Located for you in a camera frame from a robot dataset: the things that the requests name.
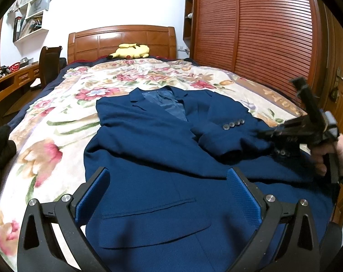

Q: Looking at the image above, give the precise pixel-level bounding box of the person's right hand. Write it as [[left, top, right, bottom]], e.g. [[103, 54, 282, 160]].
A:
[[309, 134, 343, 177]]

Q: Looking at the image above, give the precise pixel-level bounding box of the wooden bed headboard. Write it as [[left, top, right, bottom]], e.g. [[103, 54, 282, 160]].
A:
[[68, 25, 177, 64]]

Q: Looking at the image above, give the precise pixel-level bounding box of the navy blue suit jacket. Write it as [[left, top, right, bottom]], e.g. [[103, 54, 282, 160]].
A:
[[84, 87, 333, 271]]

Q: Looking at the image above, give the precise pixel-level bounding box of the yellow Pikachu plush toy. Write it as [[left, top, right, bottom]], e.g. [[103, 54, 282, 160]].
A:
[[106, 43, 150, 60]]

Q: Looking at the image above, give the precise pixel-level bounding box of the dark wooden chair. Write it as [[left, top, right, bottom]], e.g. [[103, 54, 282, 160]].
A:
[[30, 46, 67, 90]]

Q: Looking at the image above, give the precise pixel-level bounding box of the white wall shelf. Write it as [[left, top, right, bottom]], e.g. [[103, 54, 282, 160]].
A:
[[7, 0, 52, 44]]

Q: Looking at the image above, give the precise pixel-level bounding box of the wooden door with handle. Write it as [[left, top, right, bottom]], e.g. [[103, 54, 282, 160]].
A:
[[321, 9, 343, 134]]

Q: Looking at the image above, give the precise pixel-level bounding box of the wooden louvered wardrobe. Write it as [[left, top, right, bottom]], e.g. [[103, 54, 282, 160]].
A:
[[183, 0, 326, 98]]

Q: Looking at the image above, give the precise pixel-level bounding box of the red basket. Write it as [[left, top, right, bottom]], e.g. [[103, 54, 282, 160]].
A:
[[8, 62, 20, 73]]

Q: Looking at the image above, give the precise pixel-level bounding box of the floral bed blanket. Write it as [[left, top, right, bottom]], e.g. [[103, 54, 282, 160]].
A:
[[0, 58, 303, 271]]

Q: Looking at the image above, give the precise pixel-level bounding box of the wooden desk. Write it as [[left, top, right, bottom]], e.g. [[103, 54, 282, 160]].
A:
[[0, 63, 42, 126]]

